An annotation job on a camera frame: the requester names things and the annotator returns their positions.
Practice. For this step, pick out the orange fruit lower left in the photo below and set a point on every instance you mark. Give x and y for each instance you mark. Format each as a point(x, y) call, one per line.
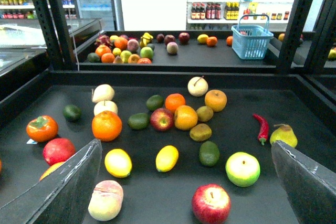
point(51, 169)

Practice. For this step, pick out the brown kiwi front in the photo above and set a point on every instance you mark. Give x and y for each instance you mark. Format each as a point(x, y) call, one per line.
point(200, 132)

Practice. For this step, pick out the dark green lime left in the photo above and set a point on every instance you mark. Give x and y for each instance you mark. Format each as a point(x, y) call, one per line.
point(72, 113)

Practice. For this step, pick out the white pear left lower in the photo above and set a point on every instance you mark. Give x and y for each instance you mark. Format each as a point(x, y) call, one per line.
point(105, 106)

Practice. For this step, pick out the black shelf upright post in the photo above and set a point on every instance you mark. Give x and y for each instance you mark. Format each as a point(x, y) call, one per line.
point(51, 17)

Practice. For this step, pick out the orange persimmon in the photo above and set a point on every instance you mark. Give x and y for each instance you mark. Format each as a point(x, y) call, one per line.
point(42, 129)

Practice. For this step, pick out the white round pear back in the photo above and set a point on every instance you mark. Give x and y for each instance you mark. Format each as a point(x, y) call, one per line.
point(197, 86)

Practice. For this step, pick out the yellow green pear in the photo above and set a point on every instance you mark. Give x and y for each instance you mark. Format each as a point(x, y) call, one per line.
point(285, 133)

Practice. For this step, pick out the black fruit shelf tray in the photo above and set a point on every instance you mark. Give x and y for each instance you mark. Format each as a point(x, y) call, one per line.
point(166, 197)

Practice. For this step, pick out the white pear left upper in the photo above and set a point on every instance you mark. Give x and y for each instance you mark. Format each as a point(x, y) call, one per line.
point(103, 92)

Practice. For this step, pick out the pale peach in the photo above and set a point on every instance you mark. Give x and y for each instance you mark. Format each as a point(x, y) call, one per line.
point(106, 200)

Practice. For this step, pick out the yellow lemon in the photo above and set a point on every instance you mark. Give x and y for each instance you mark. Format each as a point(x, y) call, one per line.
point(202, 39)
point(166, 158)
point(118, 163)

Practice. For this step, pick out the green apple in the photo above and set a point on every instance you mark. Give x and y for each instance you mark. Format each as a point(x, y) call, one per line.
point(242, 169)
point(147, 52)

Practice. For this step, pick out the blue basket far shelf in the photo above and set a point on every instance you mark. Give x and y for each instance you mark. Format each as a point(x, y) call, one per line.
point(250, 42)

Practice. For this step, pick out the far orange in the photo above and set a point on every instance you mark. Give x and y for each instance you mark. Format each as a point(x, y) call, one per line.
point(211, 41)

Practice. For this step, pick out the red pomegranate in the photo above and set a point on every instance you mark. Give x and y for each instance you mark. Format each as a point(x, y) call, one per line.
point(58, 150)

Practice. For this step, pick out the far green apple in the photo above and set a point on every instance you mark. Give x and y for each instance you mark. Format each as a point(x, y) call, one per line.
point(147, 52)

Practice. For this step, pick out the green avocado centre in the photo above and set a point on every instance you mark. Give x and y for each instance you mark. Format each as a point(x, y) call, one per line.
point(139, 121)

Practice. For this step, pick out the glass freezer cabinet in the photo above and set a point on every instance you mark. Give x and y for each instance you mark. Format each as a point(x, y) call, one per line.
point(22, 38)

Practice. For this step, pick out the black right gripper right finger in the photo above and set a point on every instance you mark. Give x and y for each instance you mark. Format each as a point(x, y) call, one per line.
point(310, 187)

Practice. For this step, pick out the far red apple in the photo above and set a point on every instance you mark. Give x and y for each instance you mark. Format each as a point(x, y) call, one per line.
point(184, 38)

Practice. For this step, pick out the large orange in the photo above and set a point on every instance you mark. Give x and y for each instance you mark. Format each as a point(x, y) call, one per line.
point(106, 126)

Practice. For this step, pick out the black right shelf post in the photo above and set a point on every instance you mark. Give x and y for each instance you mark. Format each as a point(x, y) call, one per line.
point(322, 41)

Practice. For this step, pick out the dark green avocado front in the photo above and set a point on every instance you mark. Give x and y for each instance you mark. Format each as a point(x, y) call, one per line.
point(209, 154)

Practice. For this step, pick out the far yellow bananas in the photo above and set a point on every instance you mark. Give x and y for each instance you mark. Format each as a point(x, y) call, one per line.
point(145, 39)

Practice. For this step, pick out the black far shelf tray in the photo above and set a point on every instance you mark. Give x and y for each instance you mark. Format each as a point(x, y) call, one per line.
point(193, 57)

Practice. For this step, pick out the red chili pepper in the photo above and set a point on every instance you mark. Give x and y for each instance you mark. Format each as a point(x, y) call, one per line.
point(264, 129)

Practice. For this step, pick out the small orange tangerine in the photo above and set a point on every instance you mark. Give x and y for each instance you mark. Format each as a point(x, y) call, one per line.
point(173, 101)

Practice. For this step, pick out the orange citrus centre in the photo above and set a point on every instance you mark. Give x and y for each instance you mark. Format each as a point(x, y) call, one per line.
point(185, 118)

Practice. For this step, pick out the far dragon fruit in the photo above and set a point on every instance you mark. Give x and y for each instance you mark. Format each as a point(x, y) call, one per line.
point(103, 40)

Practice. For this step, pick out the brown kiwi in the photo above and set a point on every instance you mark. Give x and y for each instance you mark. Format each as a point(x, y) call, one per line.
point(200, 132)
point(204, 113)

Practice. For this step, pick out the far peach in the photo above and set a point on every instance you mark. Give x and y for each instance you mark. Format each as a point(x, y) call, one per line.
point(172, 48)

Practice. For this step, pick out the brown kiwi back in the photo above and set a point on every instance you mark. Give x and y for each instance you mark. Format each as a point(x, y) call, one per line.
point(204, 113)

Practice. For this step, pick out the red apple front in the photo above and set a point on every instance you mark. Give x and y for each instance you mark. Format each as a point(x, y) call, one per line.
point(211, 204)

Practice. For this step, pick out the red yellow apple centre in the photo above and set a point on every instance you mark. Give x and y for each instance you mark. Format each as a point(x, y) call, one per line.
point(162, 119)

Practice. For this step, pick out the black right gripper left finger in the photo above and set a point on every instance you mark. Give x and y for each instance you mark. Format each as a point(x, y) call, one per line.
point(61, 197)

